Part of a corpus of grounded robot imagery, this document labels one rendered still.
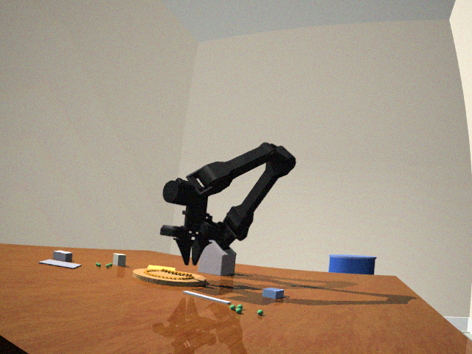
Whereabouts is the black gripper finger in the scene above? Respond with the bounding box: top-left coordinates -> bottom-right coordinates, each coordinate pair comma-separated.
192,240 -> 212,266
173,238 -> 195,266

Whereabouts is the white flat bar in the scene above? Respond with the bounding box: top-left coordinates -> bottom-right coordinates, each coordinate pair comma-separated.
183,291 -> 231,305

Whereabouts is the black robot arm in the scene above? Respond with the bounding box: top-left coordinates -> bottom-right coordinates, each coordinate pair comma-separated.
162,142 -> 296,250

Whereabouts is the white rectangular sheet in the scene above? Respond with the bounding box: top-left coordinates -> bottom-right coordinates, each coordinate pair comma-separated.
39,259 -> 81,269

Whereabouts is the light blue flat block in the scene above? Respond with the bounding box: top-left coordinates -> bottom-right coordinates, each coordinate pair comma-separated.
263,288 -> 284,299

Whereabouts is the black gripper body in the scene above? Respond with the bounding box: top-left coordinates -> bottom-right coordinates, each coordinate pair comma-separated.
160,206 -> 224,241

